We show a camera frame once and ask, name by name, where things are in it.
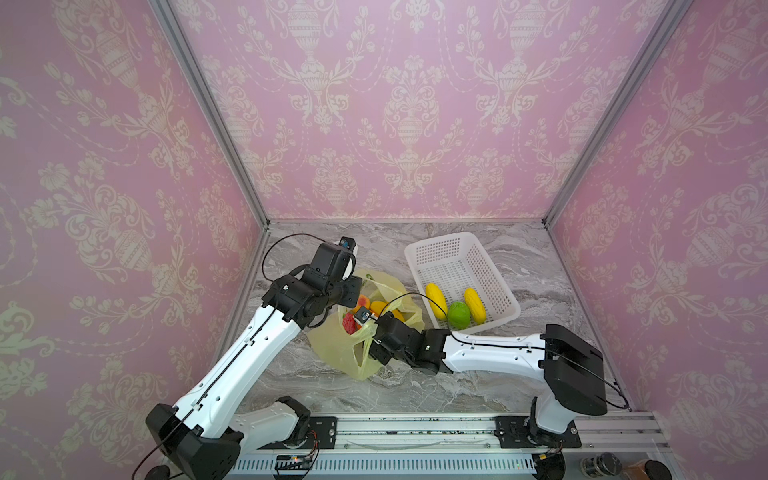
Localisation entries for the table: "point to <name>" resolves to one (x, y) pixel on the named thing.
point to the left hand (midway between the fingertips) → (353, 284)
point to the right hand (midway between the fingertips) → (371, 333)
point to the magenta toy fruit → (350, 324)
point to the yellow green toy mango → (436, 299)
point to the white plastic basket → (457, 263)
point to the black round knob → (657, 471)
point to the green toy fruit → (458, 315)
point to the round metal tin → (606, 464)
